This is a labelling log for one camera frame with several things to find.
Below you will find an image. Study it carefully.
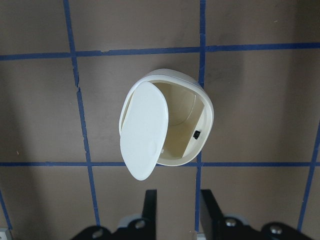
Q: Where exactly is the white small trash can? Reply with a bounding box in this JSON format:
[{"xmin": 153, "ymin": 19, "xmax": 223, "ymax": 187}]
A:
[{"xmin": 118, "ymin": 68, "xmax": 214, "ymax": 181}]

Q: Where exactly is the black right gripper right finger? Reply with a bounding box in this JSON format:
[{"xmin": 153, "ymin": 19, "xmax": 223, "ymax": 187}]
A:
[{"xmin": 199, "ymin": 189, "xmax": 311, "ymax": 240}]

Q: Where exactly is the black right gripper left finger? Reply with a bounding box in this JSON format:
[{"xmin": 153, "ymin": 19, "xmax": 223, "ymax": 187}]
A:
[{"xmin": 73, "ymin": 189, "xmax": 157, "ymax": 240}]

